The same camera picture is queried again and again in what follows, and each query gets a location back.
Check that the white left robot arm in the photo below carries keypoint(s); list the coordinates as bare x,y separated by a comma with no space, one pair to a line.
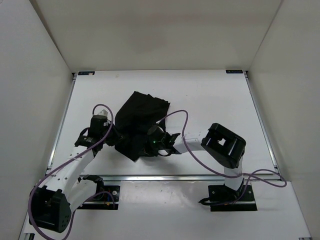
55,198

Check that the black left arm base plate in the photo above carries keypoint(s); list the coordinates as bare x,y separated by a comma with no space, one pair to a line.
105,197

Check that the black pleated skirt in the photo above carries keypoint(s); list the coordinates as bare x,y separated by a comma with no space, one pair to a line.
137,115

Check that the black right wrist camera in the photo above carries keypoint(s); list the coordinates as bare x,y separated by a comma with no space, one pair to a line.
155,134

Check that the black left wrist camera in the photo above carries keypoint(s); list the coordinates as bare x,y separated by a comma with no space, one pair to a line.
99,124

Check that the blue label sticker left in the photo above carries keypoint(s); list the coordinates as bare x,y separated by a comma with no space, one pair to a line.
86,73

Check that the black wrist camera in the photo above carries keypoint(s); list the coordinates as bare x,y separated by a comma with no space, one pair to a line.
99,124
155,134

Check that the blue label sticker right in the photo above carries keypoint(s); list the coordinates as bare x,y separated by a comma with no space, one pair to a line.
234,71

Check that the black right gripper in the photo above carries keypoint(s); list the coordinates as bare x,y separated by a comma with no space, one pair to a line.
149,151

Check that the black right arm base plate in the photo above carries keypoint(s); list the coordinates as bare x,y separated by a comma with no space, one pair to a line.
222,199

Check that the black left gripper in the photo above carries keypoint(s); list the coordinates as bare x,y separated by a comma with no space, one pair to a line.
117,137

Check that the blue label sticker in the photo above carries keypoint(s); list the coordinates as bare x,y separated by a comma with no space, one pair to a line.
86,73
234,71

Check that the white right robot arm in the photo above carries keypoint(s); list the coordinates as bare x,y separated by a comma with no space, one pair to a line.
223,145

